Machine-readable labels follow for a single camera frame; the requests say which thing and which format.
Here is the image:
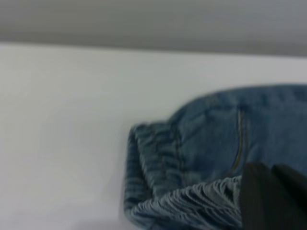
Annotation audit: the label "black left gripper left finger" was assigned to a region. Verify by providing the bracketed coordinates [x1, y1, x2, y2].
[239, 161, 307, 230]

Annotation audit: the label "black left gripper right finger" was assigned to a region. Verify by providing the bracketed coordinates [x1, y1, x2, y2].
[272, 163, 307, 192]

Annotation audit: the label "blue denim shorts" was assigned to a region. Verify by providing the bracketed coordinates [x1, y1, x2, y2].
[123, 83, 307, 230]

